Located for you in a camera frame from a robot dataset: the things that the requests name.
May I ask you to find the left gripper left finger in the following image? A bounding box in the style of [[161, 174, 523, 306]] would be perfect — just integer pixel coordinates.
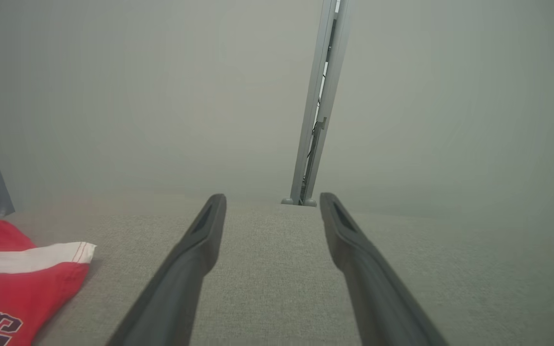
[[106, 194, 227, 346]]

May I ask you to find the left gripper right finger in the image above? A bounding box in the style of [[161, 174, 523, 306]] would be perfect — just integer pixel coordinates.
[[319, 192, 448, 346]]

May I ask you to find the grey fabric sofa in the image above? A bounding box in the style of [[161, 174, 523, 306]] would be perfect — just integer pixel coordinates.
[[0, 192, 554, 346]]

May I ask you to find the grey metal partition post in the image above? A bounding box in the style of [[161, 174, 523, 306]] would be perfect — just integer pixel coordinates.
[[281, 0, 352, 207]]

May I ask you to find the red Bulls shorts white stripe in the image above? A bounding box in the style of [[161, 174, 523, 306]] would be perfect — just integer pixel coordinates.
[[0, 220, 97, 346]]

